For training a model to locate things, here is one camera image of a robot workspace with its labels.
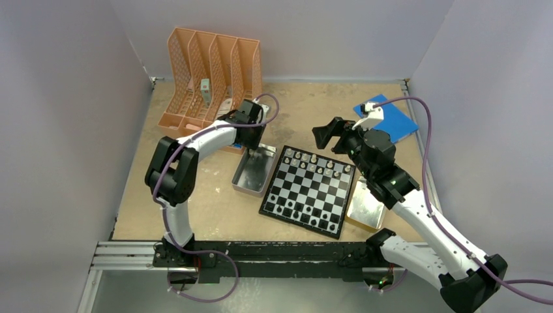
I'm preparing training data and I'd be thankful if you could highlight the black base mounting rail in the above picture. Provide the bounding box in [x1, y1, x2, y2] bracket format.
[153, 240, 389, 284]

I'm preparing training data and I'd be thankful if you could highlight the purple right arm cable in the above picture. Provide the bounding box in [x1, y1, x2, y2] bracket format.
[373, 97, 553, 306]

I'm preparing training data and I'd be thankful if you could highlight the aluminium frame rail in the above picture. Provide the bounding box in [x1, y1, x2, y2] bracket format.
[78, 241, 194, 312]

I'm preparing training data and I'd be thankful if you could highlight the black white chess board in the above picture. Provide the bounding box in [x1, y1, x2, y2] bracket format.
[258, 145, 356, 239]

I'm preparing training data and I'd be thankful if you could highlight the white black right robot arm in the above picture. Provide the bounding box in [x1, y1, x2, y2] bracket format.
[312, 117, 507, 312]

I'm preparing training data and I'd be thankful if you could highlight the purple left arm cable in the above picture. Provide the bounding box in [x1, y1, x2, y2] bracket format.
[152, 93, 280, 304]

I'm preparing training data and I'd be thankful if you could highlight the pink metal tin box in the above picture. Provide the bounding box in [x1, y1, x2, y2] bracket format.
[232, 143, 278, 198]

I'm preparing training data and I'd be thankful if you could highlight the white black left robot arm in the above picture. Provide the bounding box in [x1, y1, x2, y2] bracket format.
[145, 100, 270, 267]

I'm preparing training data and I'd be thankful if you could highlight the orange plastic file organizer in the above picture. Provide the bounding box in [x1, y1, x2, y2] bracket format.
[158, 27, 263, 138]

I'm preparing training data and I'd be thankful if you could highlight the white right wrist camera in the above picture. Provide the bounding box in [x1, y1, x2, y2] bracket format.
[352, 101, 384, 131]

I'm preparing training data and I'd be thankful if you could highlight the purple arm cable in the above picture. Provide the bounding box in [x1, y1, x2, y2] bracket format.
[152, 93, 280, 304]
[373, 97, 553, 306]

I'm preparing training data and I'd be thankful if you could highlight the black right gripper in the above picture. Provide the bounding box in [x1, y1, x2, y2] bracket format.
[313, 117, 376, 179]

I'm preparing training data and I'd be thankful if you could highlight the green white small box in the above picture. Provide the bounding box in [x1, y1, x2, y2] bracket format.
[200, 78, 212, 107]

